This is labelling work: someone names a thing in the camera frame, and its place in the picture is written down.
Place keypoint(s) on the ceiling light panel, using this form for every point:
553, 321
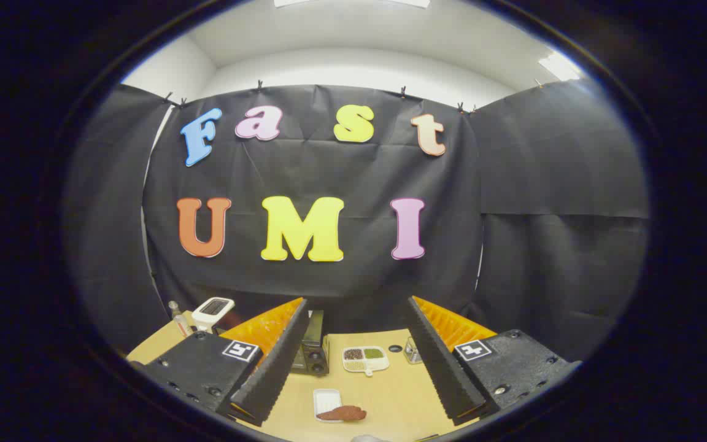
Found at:
559, 66

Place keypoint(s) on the black toaster oven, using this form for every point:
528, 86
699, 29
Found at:
315, 344

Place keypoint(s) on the clear glass bottle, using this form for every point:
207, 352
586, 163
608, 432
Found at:
178, 319

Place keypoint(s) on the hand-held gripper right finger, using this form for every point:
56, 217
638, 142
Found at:
436, 362

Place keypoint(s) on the white divided dish with grains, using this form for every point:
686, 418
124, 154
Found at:
366, 362

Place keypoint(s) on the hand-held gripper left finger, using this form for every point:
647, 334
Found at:
280, 362

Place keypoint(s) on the brown meat slice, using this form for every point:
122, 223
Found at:
344, 414

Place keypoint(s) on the white rectangular tray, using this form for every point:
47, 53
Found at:
326, 399

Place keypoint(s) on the black backdrop cloth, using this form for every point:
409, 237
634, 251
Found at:
341, 172

